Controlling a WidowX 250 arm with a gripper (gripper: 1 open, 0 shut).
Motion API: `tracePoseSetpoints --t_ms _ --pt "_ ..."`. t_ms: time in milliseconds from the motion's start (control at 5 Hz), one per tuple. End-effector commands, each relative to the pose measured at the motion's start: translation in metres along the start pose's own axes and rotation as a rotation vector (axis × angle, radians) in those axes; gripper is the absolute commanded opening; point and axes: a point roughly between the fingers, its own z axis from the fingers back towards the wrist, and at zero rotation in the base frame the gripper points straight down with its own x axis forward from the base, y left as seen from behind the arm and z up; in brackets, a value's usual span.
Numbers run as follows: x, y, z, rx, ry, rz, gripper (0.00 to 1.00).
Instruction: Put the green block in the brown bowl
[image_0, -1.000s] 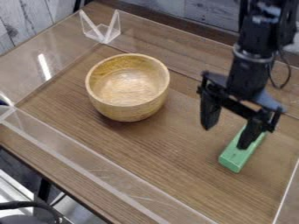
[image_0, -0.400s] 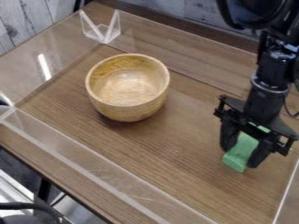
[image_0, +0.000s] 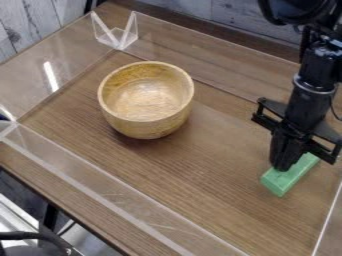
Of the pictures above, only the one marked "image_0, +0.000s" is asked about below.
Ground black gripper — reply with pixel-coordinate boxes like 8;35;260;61
251;75;342;170

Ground green rectangular block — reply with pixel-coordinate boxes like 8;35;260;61
261;153;320;197

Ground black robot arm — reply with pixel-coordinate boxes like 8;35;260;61
251;0;342;171

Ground brown wooden bowl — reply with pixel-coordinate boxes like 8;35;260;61
98;61;195;139

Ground black table leg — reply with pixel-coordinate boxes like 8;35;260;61
39;204;59;238

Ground clear acrylic tray wall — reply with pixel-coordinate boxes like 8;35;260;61
0;16;342;256

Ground clear acrylic corner bracket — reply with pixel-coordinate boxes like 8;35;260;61
90;11;139;51

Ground black cable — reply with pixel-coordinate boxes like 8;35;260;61
0;230;72;256

